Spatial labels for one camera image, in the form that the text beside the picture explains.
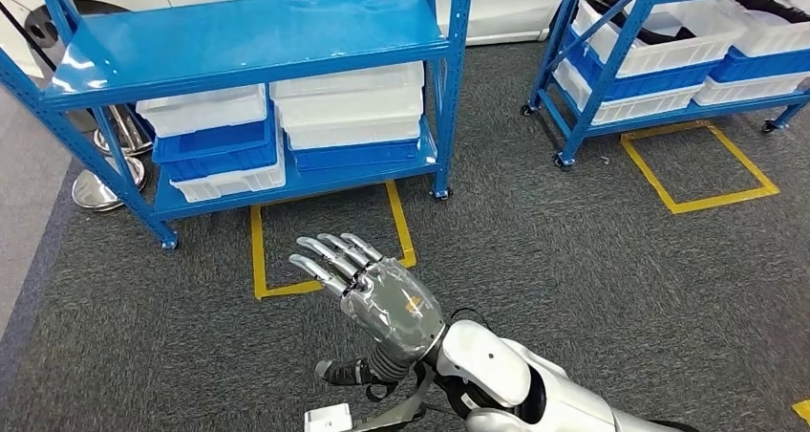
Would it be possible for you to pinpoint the white car with red stripe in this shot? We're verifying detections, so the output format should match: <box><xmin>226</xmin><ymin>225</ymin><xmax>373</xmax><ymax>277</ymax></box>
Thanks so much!
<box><xmin>0</xmin><ymin>0</ymin><xmax>577</xmax><ymax>79</ymax></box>

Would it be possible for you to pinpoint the blue metal shelf rack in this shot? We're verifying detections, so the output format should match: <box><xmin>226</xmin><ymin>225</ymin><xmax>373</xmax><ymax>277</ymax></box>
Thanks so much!
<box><xmin>520</xmin><ymin>0</ymin><xmax>810</xmax><ymax>167</ymax></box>
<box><xmin>0</xmin><ymin>0</ymin><xmax>476</xmax><ymax>251</ymax></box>

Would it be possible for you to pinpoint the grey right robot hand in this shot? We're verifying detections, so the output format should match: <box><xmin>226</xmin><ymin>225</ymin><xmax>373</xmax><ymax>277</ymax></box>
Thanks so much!
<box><xmin>288</xmin><ymin>232</ymin><xmax>448</xmax><ymax>388</ymax></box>

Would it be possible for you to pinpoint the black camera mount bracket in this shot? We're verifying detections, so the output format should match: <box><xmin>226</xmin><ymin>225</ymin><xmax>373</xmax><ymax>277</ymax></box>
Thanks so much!
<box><xmin>351</xmin><ymin>360</ymin><xmax>437</xmax><ymax>432</ymax></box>

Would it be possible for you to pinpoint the chrome stanchion post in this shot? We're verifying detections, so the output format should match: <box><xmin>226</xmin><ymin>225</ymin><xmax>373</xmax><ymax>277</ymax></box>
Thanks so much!
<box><xmin>93</xmin><ymin>104</ymin><xmax>155</xmax><ymax>160</ymax></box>
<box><xmin>71</xmin><ymin>104</ymin><xmax>148</xmax><ymax>213</ymax></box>

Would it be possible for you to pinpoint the black rubber trim strip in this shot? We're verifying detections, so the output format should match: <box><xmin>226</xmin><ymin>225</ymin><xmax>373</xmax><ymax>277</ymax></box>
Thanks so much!
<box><xmin>585</xmin><ymin>0</ymin><xmax>697</xmax><ymax>45</ymax></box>
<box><xmin>734</xmin><ymin>0</ymin><xmax>810</xmax><ymax>25</ymax></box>

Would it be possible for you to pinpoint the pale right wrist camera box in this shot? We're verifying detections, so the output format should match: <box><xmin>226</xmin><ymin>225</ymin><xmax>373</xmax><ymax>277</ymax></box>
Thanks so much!
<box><xmin>303</xmin><ymin>403</ymin><xmax>354</xmax><ymax>432</ymax></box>

